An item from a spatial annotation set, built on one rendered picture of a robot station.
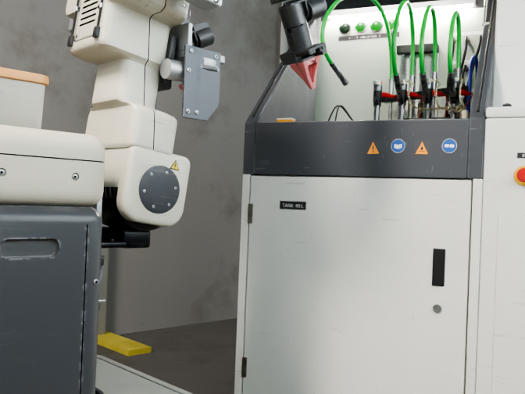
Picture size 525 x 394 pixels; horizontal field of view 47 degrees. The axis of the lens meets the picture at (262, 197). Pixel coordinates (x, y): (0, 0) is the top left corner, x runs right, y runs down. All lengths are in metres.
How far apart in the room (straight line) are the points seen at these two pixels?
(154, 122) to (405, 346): 0.92
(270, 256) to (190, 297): 1.69
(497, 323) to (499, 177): 0.38
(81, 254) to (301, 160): 0.91
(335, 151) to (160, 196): 0.64
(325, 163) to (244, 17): 2.15
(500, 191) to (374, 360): 0.58
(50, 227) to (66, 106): 2.05
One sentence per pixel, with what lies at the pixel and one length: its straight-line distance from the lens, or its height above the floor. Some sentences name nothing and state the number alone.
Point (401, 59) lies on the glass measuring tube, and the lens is 2.31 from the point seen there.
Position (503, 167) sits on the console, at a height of 0.82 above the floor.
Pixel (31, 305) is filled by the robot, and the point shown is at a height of 0.53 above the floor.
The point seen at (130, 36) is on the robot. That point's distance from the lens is 1.36.
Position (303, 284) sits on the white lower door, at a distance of 1.81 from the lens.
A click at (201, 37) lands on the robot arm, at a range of 1.82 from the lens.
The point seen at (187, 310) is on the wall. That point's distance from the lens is 3.50.
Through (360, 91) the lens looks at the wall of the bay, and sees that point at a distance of 2.35.
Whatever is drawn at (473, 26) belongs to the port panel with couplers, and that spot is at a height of 1.35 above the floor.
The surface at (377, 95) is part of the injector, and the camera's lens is 2.03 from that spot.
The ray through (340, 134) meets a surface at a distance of 1.78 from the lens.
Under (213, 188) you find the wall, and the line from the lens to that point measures 3.53.
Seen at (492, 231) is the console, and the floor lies 0.65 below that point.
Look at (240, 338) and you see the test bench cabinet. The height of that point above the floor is 0.28.
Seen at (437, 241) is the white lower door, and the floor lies 0.62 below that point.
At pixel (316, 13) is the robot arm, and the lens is 1.53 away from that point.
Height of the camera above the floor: 0.71
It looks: level
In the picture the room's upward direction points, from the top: 2 degrees clockwise
